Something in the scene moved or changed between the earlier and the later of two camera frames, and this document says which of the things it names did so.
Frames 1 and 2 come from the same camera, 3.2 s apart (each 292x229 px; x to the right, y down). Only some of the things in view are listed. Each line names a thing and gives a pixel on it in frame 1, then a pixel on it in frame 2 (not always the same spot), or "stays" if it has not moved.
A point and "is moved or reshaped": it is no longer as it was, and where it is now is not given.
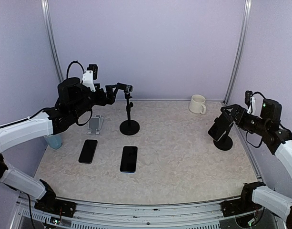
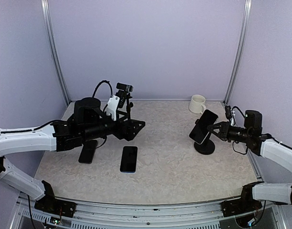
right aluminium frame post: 244,36 stays
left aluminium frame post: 45,10 stays
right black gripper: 237,108 to 224,130
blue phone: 129,157 stays
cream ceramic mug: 197,104 stays
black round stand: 226,142 to 206,147
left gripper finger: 112,89 to 134,128
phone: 221,125 is moved or reshaped
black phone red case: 88,151 stays
